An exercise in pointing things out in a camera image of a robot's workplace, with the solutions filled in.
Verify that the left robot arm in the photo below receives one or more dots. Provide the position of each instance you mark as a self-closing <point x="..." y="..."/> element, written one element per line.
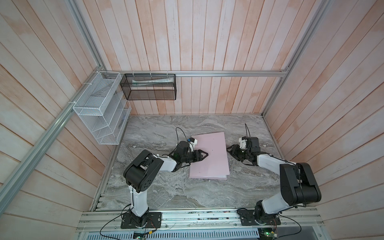
<point x="142" y="171"/>

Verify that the white wire mesh rack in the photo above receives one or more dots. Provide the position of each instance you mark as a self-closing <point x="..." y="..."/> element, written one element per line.
<point x="103" y="108"/>

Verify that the black mesh basket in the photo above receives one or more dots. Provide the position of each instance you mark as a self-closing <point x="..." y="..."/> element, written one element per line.
<point x="148" y="93"/>

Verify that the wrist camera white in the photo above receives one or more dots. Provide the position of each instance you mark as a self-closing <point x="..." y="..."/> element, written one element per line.
<point x="192" y="143"/>
<point x="243" y="143"/>

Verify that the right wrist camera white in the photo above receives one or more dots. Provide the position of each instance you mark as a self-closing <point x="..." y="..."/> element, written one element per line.
<point x="243" y="143"/>

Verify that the pink folder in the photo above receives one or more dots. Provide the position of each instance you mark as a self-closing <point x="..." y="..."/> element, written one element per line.
<point x="216" y="165"/>

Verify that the left rear aluminium post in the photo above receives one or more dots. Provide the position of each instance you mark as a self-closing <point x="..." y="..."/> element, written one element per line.
<point x="85" y="32"/>

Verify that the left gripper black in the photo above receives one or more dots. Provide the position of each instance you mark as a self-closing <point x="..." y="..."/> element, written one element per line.
<point x="199" y="155"/>

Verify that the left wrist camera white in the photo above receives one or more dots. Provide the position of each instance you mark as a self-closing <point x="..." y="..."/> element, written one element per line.
<point x="192" y="143"/>

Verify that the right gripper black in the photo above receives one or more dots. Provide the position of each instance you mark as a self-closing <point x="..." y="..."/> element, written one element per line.
<point x="234" y="149"/>

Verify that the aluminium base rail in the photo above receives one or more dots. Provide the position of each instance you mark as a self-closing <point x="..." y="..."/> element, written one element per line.
<point x="196" y="219"/>

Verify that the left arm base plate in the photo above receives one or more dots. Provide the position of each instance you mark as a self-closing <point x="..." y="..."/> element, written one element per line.
<point x="148" y="220"/>

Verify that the horizontal aluminium frame bar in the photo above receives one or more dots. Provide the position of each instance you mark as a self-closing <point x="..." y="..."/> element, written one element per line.
<point x="212" y="73"/>

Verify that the right aluminium frame post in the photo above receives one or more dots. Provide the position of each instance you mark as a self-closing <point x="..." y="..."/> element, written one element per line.
<point x="320" y="13"/>

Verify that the left aluminium frame bar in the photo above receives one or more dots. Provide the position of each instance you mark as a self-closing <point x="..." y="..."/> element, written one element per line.
<point x="31" y="160"/>

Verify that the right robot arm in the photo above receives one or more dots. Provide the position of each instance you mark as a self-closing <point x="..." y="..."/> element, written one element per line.
<point x="298" y="185"/>

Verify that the papers in black basket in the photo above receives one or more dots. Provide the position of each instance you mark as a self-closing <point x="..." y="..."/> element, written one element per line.
<point x="150" y="82"/>

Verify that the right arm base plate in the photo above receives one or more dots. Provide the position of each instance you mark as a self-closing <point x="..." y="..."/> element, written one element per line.
<point x="257" y="218"/>

